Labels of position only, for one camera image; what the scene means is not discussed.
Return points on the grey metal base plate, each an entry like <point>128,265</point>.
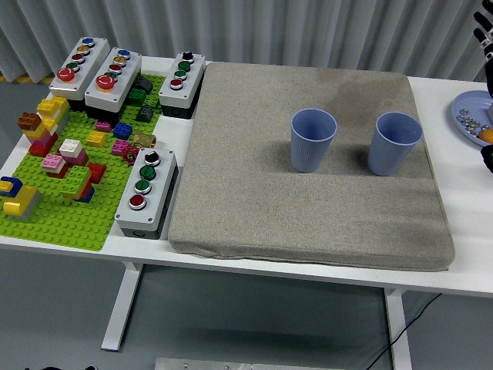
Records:
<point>231,364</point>

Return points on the small magenta brick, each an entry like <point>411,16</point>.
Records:
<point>120,147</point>
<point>103,126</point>

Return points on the green orange blue brick stack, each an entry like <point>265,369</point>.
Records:
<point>77,183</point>

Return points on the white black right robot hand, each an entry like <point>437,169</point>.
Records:
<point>488,34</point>

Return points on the yellow floor tape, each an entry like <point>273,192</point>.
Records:
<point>23,79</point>

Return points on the pink white red brick stack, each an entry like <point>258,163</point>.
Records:
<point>54,165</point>

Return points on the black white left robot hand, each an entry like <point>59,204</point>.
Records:
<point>46,368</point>

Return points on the grey sloped brick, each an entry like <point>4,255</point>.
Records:
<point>145,85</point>
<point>145,114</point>

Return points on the five-button grey control box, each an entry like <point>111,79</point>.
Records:
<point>82,73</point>
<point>121,83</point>

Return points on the small yellow brick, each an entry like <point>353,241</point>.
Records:
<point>96,138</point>

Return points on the dark green brick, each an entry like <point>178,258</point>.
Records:
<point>136,97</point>

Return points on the green brick baseplate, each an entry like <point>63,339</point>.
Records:
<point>69,231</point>

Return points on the blue plate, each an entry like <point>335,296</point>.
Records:
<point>468,100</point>

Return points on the blue yellow grey brick stack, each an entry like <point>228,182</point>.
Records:
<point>21,200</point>

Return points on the yellow pink red brick tower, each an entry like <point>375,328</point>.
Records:
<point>48,127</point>

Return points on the orange fruit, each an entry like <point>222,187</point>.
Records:
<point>486,136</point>

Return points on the four-button grey control box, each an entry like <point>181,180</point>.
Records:
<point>190,86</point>
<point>159,181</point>

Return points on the grey-brown cushion mat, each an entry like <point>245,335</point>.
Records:
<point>250,173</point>

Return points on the white pleated curtain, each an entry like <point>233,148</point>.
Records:
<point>404,23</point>

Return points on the blue ribbed plastic cup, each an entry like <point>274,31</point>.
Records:
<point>393,154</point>
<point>310,150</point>

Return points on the white table leg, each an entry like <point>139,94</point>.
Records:
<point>398,331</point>
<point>123,304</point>

